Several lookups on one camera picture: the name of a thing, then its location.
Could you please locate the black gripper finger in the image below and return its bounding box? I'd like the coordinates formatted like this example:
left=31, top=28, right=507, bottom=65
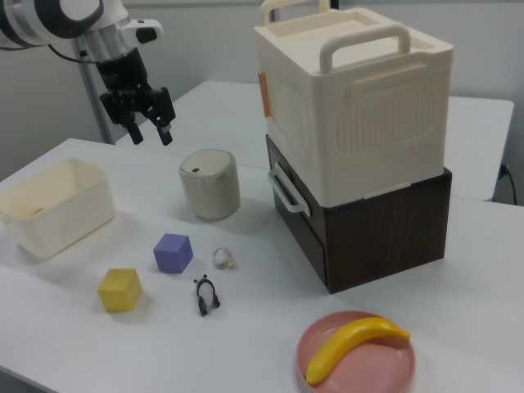
left=125, top=119, right=144, bottom=146
left=156, top=121, right=174, bottom=147

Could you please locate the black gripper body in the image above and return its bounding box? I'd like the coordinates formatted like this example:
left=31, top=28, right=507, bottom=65
left=97, top=47, right=177, bottom=127

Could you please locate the beige lidded trash can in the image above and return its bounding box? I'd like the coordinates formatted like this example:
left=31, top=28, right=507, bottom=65
left=178, top=148, right=241, bottom=223

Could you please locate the cream open plastic bin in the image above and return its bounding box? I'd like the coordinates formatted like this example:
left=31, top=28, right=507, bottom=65
left=0, top=157, right=117, bottom=262

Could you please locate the grey metal pole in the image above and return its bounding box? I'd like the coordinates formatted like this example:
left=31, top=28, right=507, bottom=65
left=76, top=38, right=115, bottom=145

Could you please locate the orange tag on storage box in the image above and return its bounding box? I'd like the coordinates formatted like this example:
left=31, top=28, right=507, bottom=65
left=257, top=70, right=272, bottom=120

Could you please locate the purple foam cube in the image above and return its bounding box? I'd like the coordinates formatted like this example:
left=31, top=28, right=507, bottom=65
left=152, top=233, right=194, bottom=274

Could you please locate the crumpled white paper ball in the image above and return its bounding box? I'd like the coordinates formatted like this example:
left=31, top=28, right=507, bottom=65
left=211, top=246, right=238, bottom=271

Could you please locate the yellow foam cube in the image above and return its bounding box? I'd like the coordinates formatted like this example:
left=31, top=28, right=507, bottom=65
left=97, top=268, right=143, bottom=314

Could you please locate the small panda figurine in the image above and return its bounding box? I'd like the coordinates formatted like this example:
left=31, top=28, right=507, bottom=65
left=193, top=274, right=223, bottom=318

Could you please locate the dark brown wooden drawer cabinet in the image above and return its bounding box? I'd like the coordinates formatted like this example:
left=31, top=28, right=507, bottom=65
left=264, top=133, right=454, bottom=295

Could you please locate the yellow toy banana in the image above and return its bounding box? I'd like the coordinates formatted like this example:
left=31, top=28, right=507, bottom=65
left=305, top=316, right=411, bottom=385

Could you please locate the pink plate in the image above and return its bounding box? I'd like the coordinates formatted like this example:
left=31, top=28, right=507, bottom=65
left=296, top=309, right=417, bottom=393

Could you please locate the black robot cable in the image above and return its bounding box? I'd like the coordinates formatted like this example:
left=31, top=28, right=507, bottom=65
left=47, top=43, right=90, bottom=65

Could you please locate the white drawer handle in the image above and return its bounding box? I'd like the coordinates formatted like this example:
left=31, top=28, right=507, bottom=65
left=267, top=160, right=313, bottom=215

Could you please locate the cream storage box with handles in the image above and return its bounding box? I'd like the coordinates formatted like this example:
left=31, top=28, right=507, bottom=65
left=253, top=0, right=455, bottom=207

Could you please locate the black power cable with plug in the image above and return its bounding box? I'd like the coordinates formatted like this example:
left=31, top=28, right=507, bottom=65
left=493, top=162, right=518, bottom=206

